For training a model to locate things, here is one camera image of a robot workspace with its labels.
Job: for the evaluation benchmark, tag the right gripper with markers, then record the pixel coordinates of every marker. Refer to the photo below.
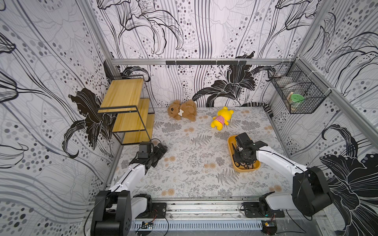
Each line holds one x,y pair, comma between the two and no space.
242,154

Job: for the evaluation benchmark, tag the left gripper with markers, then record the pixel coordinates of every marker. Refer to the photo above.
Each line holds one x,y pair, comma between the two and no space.
160,153

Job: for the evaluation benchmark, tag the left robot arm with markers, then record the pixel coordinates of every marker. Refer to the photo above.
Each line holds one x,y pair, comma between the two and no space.
115,209

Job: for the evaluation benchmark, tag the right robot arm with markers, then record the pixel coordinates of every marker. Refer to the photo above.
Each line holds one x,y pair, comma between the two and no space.
310,190

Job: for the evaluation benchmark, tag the yellow storage box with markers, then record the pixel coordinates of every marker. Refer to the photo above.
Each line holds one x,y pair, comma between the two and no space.
240,167

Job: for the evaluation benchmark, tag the yellow plush bear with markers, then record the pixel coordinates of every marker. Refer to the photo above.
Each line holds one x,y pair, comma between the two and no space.
222,118

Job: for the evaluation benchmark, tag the brown teddy bear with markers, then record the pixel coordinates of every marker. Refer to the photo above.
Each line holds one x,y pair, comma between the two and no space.
187,110

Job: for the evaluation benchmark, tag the wooden tiered shelf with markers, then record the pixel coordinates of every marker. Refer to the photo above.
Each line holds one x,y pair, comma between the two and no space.
133,110

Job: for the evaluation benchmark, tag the green lidded jar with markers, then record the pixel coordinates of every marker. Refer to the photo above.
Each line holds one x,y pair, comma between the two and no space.
296,101

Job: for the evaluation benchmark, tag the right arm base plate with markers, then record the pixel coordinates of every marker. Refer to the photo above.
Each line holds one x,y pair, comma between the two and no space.
260,210

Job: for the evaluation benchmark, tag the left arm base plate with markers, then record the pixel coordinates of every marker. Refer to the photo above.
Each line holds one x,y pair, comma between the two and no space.
154,211

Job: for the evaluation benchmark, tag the white cable duct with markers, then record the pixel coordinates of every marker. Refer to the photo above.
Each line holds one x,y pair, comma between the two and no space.
238,225

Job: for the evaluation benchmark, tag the black wire basket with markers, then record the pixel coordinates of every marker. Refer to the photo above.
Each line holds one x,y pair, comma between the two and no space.
288,78

